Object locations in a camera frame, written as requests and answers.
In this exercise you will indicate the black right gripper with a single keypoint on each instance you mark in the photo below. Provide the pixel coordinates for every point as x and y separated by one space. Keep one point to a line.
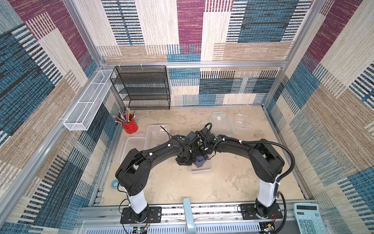
200 150

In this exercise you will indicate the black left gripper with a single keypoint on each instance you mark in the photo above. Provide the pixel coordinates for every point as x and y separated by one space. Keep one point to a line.
182 163

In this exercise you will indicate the dark blue cloth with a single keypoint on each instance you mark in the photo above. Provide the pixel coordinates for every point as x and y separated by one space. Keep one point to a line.
200 160

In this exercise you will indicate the green-seal lunch box lid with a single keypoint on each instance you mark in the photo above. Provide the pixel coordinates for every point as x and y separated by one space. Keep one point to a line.
221 124

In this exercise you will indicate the lidded green-tinted lunch box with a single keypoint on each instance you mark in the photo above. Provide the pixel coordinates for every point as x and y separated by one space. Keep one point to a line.
204 167

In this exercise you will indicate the large clear plastic lunch box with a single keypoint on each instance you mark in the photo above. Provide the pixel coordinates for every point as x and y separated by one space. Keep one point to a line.
155 136

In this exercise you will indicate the small blue-rimmed lunch box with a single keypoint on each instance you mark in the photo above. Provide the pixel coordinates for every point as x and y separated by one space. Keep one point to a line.
241 121

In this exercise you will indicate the clear lunch box lid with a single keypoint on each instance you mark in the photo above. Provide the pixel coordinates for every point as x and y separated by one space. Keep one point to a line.
136 142

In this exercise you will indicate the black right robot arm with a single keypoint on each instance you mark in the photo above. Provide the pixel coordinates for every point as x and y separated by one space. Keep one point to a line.
266 162

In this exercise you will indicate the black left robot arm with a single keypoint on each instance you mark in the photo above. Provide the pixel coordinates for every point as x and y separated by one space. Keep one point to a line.
135 169

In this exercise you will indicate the red pen cup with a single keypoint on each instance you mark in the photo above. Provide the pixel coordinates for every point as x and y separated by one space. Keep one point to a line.
131 126

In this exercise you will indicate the blue tape roll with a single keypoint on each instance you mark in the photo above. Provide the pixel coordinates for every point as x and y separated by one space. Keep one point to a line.
114 184

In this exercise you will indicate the black mesh shelf rack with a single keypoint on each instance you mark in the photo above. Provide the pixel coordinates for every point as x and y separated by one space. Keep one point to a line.
142 87

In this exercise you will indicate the light blue calculator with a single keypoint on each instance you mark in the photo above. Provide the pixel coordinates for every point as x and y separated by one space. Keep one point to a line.
309 219

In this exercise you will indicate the light blue rail clamp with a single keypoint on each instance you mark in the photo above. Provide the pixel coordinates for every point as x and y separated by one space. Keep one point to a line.
189 216

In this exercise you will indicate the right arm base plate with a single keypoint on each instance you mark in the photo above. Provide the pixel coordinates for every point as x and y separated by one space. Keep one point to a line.
254 211

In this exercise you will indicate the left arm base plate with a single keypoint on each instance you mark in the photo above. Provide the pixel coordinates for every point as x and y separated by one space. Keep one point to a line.
150 214

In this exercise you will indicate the aluminium front rail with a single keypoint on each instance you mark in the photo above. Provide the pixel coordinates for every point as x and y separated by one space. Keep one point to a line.
208 218

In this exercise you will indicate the white mesh wall basket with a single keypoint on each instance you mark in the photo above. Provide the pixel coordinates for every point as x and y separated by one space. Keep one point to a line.
83 113

